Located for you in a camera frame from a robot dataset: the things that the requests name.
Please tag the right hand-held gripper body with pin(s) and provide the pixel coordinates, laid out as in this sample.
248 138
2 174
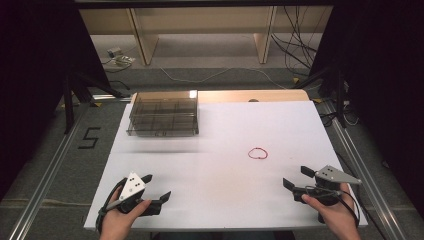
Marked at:
333 175

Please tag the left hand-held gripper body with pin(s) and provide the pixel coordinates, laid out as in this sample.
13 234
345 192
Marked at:
132 186

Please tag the clear grey drawer box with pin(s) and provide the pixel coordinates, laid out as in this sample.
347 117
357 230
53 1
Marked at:
163 115

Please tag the person's left hand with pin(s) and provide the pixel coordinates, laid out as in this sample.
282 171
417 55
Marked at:
116 223

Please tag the person's right hand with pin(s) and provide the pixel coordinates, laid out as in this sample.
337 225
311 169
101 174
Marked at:
336 216

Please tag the white table board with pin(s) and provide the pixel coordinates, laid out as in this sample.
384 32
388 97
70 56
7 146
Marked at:
216 186

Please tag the black metal stand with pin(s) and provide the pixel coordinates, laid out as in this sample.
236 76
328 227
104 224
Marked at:
71 96
338 93

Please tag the short aluminium bar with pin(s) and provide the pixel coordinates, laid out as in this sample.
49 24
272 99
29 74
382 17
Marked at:
111 97

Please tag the black curtain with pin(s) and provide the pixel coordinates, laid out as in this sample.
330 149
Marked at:
36 83
386 83

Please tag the white power strip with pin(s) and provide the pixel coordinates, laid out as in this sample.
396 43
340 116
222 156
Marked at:
123 60

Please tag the grey power adapter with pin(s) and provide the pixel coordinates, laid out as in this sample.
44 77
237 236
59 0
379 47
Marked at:
114 52

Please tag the light wooden desk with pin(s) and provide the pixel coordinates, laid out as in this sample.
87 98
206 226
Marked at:
146 43

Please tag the aluminium floor rail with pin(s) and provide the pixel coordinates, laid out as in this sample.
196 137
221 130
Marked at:
43 186
370 186

